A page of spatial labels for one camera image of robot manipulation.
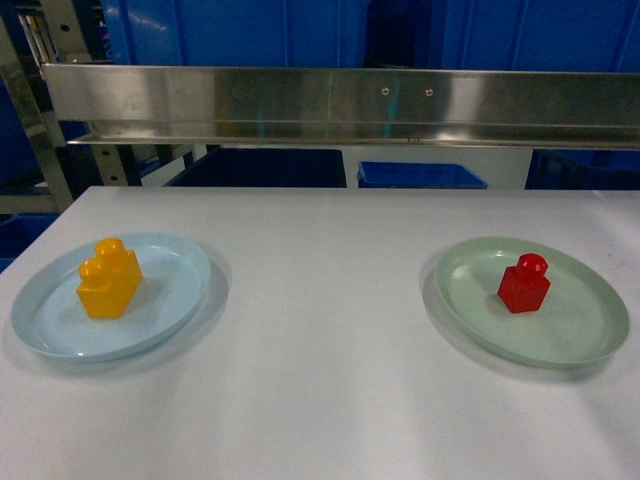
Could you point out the red single-stud toy block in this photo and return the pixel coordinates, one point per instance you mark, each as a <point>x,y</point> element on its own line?
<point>524,286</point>

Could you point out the yellow two-stud toy block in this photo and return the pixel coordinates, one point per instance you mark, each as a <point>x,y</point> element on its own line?
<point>109,279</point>

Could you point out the small blue bin behind table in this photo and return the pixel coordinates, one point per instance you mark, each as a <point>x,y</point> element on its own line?
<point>377,175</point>

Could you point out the dark blue bin behind table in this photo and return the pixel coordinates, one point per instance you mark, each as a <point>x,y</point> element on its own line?
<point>265,168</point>

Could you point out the light green plastic plate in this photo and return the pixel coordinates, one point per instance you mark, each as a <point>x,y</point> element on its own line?
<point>581,321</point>

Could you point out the light blue plastic plate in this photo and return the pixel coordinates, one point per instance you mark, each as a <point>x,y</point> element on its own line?
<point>48,317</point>

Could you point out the stainless steel shelf rail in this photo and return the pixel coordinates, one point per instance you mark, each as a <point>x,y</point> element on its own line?
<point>467,108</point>

